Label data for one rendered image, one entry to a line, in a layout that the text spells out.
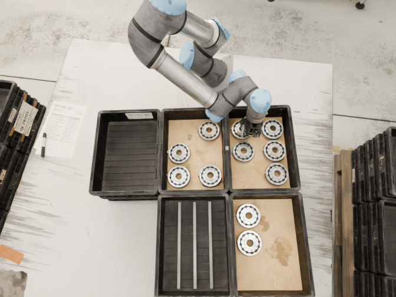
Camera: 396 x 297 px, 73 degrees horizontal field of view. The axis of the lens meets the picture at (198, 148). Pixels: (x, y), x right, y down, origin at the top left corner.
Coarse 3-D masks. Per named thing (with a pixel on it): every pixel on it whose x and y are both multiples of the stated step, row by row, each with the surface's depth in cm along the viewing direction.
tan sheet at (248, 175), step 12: (264, 120) 133; (252, 144) 129; (264, 144) 129; (240, 168) 126; (252, 168) 126; (264, 168) 125; (240, 180) 124; (252, 180) 124; (264, 180) 124; (288, 180) 123
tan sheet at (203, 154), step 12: (180, 120) 135; (192, 120) 135; (204, 120) 134; (180, 132) 133; (192, 132) 133; (168, 144) 131; (192, 144) 131; (204, 144) 130; (216, 144) 130; (168, 156) 129; (192, 156) 129; (204, 156) 128; (216, 156) 128; (168, 168) 128; (192, 168) 127; (192, 180) 125
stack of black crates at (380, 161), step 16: (368, 144) 173; (384, 144) 157; (352, 160) 192; (368, 160) 170; (384, 160) 154; (352, 176) 188; (368, 176) 167; (384, 176) 152; (352, 192) 185; (368, 192) 165; (384, 192) 151
